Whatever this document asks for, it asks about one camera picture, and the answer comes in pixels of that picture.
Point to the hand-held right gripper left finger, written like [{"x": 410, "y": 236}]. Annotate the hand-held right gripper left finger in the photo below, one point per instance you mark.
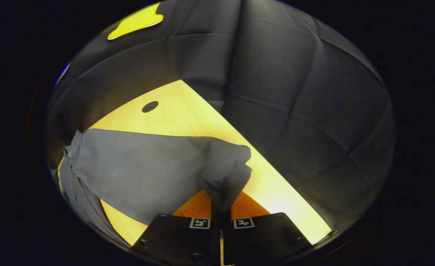
[{"x": 180, "y": 236}]

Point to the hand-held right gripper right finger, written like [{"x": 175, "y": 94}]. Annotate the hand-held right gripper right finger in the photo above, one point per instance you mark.
[{"x": 265, "y": 236}]

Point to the grey long-sleeved shirt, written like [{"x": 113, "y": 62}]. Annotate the grey long-sleeved shirt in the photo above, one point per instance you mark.
[{"x": 139, "y": 166}]

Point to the black backdrop cloth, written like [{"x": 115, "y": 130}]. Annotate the black backdrop cloth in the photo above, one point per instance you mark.
[{"x": 295, "y": 92}]

